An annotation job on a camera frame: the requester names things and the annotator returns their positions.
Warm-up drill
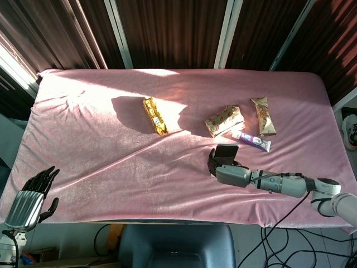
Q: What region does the pink table cloth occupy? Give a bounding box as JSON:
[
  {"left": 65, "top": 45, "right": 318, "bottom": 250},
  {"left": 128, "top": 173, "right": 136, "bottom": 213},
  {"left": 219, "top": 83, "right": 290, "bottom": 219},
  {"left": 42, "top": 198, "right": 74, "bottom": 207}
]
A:
[{"left": 1, "top": 68, "right": 357, "bottom": 229}]

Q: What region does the white sneaker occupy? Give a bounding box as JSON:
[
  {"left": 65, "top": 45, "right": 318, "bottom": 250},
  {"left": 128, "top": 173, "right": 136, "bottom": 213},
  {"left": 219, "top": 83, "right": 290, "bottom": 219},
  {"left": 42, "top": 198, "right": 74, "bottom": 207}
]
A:
[{"left": 340, "top": 115, "right": 357, "bottom": 152}]

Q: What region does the black cable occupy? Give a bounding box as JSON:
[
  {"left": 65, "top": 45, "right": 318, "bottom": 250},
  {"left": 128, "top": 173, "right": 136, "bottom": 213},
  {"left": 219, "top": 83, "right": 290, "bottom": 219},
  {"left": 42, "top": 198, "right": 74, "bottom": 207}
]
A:
[
  {"left": 237, "top": 192, "right": 353, "bottom": 268},
  {"left": 93, "top": 223, "right": 112, "bottom": 257}
]

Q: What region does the cardboard box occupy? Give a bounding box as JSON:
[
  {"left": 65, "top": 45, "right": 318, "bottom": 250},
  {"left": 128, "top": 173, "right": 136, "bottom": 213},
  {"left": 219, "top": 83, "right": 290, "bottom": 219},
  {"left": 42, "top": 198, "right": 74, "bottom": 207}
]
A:
[{"left": 21, "top": 246, "right": 56, "bottom": 265}]

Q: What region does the beige red-printed snack pack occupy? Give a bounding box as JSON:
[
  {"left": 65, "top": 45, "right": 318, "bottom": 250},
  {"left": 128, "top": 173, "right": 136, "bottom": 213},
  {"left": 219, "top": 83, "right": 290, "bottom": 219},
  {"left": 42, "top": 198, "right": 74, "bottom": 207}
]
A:
[{"left": 205, "top": 104, "right": 246, "bottom": 138}]

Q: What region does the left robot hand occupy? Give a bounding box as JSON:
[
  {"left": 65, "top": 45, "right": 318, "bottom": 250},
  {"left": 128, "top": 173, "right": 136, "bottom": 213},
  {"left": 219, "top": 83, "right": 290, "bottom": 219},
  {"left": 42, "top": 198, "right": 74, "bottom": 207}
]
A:
[{"left": 4, "top": 166, "right": 60, "bottom": 232}]

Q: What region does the purple white tube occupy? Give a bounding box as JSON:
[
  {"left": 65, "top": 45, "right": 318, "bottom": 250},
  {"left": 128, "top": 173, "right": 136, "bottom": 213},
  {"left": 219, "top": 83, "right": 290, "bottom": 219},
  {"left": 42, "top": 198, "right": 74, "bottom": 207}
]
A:
[{"left": 231, "top": 131, "right": 272, "bottom": 152}]

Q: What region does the grey chair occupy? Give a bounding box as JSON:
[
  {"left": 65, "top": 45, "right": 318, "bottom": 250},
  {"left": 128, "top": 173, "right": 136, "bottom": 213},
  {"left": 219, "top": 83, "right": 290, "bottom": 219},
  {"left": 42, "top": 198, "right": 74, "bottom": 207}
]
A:
[{"left": 117, "top": 224, "right": 237, "bottom": 268}]

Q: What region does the cream snack bar wrapper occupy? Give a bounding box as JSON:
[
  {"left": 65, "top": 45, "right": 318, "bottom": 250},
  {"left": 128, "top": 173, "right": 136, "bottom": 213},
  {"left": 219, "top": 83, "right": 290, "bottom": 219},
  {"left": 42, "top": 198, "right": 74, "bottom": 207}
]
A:
[{"left": 250, "top": 97, "right": 277, "bottom": 137}]

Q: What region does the gold snack bar wrapper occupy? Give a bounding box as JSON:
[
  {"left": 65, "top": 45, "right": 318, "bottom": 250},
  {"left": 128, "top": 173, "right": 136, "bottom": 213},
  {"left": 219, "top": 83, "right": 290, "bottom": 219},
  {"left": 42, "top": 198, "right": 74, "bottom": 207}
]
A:
[{"left": 143, "top": 97, "right": 169, "bottom": 136}]

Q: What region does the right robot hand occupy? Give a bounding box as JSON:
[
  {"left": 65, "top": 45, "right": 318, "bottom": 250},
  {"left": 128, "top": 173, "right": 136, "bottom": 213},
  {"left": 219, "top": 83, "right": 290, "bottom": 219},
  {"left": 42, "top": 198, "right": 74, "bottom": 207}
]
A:
[{"left": 207, "top": 148, "right": 253, "bottom": 188}]

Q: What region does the black smartphone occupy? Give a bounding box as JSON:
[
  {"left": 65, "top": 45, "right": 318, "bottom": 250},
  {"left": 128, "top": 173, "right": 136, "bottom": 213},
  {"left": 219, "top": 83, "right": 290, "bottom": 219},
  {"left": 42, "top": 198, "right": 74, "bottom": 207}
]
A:
[{"left": 215, "top": 143, "right": 240, "bottom": 166}]

